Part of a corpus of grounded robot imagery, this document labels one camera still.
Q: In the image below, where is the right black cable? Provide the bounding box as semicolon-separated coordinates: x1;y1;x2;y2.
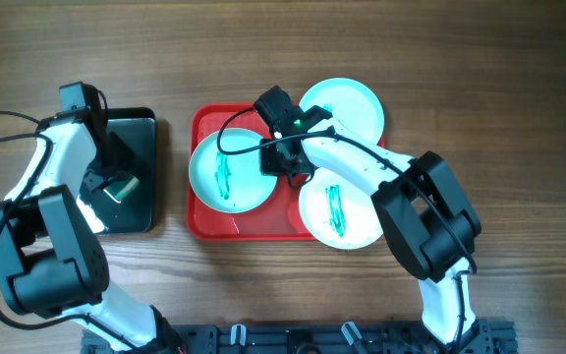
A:
215;106;479;345

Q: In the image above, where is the red plastic tray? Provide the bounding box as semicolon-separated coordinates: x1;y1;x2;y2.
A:
185;101;386;242

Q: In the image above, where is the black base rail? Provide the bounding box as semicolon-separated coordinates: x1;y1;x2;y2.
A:
80;320;518;354

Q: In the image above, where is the green yellow sponge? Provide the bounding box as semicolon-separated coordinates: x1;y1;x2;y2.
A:
102;172;140;204

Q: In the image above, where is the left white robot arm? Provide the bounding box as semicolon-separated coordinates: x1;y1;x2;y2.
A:
0;109;185;353

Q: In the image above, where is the black water tray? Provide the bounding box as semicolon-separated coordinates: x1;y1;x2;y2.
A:
77;107;157;235

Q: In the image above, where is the white plate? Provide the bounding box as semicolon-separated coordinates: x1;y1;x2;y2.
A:
299;168;383;250
189;132;277;213
300;78;385;144

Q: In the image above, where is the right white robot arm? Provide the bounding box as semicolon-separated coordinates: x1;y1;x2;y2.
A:
264;116;481;351

